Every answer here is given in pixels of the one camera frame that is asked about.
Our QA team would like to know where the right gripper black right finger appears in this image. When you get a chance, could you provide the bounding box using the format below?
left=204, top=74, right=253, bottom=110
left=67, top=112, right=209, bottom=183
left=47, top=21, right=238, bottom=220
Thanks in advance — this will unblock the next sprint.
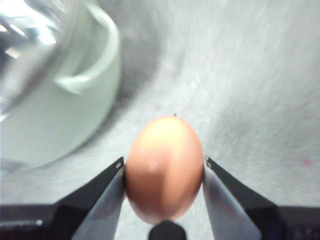
left=202, top=155, right=286, bottom=240

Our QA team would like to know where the sage green electric cooking pot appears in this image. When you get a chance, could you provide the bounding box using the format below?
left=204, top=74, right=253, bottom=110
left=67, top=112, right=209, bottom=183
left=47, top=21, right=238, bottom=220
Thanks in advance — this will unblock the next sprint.
left=0, top=0, right=123, bottom=171

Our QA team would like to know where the glass lid with green knob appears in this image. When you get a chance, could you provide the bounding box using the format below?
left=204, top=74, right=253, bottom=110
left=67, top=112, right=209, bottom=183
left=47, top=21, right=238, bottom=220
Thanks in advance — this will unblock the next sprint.
left=0, top=0, right=66, bottom=121

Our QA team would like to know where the brown egg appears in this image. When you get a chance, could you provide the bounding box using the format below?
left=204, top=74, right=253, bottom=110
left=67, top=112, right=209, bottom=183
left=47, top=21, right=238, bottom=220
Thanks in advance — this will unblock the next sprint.
left=124, top=115, right=206, bottom=226

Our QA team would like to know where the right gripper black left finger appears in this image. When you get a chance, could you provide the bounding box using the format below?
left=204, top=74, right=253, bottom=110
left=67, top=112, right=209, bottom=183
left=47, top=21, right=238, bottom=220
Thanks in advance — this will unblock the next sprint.
left=53, top=156, right=126, bottom=240

